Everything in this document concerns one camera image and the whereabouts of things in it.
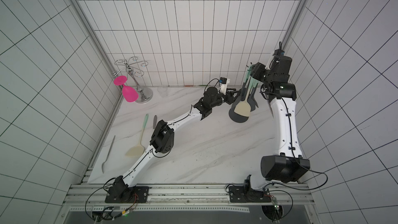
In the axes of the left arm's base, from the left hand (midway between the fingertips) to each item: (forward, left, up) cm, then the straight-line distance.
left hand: (239, 93), depth 87 cm
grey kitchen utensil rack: (-3, -3, +11) cm, 12 cm away
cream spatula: (-5, -4, -8) cm, 10 cm away
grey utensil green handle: (-4, +3, -13) cm, 14 cm away
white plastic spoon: (-34, +75, -21) cm, 85 cm away
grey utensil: (-1, -8, -5) cm, 10 cm away
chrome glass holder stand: (+17, +64, -21) cm, 70 cm away
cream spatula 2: (-6, +53, -22) cm, 58 cm away
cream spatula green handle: (-25, +58, -22) cm, 67 cm away
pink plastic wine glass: (+4, +66, -5) cm, 66 cm away
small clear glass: (+18, +51, -19) cm, 57 cm away
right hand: (0, -5, +20) cm, 21 cm away
